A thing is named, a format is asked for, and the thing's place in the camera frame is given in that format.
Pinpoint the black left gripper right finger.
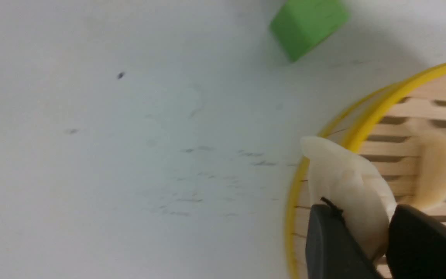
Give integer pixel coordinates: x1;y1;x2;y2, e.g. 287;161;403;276
386;205;446;279

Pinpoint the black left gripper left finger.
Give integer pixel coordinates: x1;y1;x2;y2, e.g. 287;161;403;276
305;197;382;279

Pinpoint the white dumpling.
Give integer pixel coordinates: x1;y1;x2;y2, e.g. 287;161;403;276
398;129;446;211
300;136;398;265

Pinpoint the yellow rimmed bamboo steamer tray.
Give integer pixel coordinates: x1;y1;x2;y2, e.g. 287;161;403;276
285;63;446;279

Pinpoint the green foam cube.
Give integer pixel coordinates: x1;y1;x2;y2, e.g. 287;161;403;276
269;0;350;62

